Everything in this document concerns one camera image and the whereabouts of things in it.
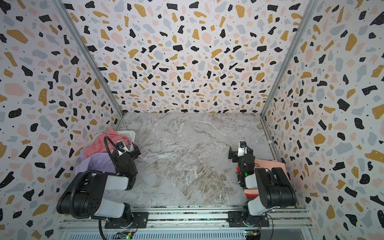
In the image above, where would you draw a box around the aluminium mounting rail frame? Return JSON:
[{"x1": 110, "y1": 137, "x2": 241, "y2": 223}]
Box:
[{"x1": 56, "y1": 204, "x2": 314, "y2": 240}]

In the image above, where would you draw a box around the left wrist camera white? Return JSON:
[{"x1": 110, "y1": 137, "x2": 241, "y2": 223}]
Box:
[{"x1": 116, "y1": 141, "x2": 126, "y2": 156}]

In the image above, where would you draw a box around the right corner aluminium post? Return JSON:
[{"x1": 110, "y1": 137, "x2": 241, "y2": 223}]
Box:
[{"x1": 261, "y1": 0, "x2": 319, "y2": 120}]

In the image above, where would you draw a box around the left green circuit board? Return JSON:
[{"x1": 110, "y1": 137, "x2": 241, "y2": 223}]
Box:
[{"x1": 113, "y1": 231, "x2": 135, "y2": 240}]

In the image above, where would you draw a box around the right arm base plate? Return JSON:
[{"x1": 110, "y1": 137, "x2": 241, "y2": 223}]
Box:
[{"x1": 227, "y1": 211, "x2": 270, "y2": 228}]

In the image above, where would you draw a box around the folded salmon pink t-shirt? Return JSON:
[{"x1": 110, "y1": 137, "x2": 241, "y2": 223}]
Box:
[{"x1": 245, "y1": 159, "x2": 288, "y2": 190}]

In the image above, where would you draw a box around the pink red t-shirt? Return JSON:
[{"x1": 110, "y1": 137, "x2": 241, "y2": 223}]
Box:
[{"x1": 81, "y1": 129, "x2": 132, "y2": 160}]

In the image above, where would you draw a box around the right green circuit board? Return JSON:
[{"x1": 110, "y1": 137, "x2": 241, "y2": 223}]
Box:
[{"x1": 245, "y1": 230, "x2": 261, "y2": 240}]

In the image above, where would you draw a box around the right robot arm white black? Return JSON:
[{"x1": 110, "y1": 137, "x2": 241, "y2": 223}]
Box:
[{"x1": 228, "y1": 141, "x2": 297, "y2": 229}]

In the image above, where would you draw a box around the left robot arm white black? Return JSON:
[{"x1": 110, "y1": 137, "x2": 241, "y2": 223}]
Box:
[{"x1": 56, "y1": 144, "x2": 141, "y2": 229}]

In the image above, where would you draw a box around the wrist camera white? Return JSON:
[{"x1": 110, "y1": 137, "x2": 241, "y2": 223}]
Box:
[
  {"x1": 116, "y1": 141, "x2": 126, "y2": 156},
  {"x1": 237, "y1": 141, "x2": 248, "y2": 157}
]

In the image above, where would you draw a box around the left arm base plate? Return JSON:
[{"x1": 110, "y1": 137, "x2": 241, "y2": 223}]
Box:
[{"x1": 105, "y1": 212, "x2": 149, "y2": 230}]

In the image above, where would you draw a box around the white perforated vent strip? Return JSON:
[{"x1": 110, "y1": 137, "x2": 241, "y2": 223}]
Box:
[{"x1": 66, "y1": 230, "x2": 247, "y2": 240}]

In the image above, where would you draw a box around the corner aluminium post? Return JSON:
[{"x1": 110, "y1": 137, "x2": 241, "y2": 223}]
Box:
[
  {"x1": 52, "y1": 0, "x2": 124, "y2": 118},
  {"x1": 261, "y1": 0, "x2": 319, "y2": 120}
]

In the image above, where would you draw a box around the green circuit board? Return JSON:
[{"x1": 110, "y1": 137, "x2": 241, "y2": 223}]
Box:
[
  {"x1": 113, "y1": 231, "x2": 135, "y2": 240},
  {"x1": 245, "y1": 230, "x2": 261, "y2": 240}
]

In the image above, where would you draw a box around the left corner aluminium post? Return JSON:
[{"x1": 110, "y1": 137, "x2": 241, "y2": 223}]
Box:
[{"x1": 52, "y1": 0, "x2": 124, "y2": 118}]

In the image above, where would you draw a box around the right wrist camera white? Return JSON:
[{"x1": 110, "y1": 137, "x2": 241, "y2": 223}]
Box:
[{"x1": 237, "y1": 141, "x2": 248, "y2": 157}]

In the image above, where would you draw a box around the lilac purple t-shirt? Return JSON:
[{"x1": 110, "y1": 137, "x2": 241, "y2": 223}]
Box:
[{"x1": 75, "y1": 153, "x2": 116, "y2": 176}]

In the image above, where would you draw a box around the white plastic laundry basket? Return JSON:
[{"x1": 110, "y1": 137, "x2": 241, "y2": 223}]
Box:
[{"x1": 117, "y1": 130, "x2": 136, "y2": 143}]

